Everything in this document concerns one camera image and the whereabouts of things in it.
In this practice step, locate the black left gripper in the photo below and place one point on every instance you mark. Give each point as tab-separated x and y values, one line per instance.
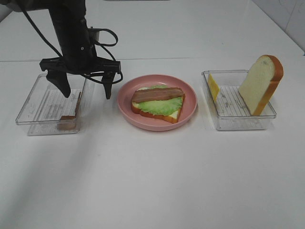
85	62

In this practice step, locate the long bacon strip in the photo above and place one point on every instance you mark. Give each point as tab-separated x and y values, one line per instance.
157	94

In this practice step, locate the green lettuce leaf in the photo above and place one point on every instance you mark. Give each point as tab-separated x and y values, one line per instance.
159	106

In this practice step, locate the bread slice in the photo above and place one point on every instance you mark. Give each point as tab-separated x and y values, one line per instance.
261	82
175	115

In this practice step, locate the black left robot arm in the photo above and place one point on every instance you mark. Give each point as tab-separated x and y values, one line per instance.
77	42

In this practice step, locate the left clear plastic container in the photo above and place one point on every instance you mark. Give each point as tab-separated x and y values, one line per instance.
45	104

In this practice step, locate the clear plastic container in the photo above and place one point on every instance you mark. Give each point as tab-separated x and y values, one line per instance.
45	104
228	111

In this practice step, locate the pink round plate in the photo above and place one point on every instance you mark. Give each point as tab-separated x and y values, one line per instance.
127	90

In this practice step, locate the yellow cheese slice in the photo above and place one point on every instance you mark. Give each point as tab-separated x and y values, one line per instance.
213	86

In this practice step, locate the right clear plastic container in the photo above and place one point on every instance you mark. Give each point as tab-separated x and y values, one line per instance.
228	111

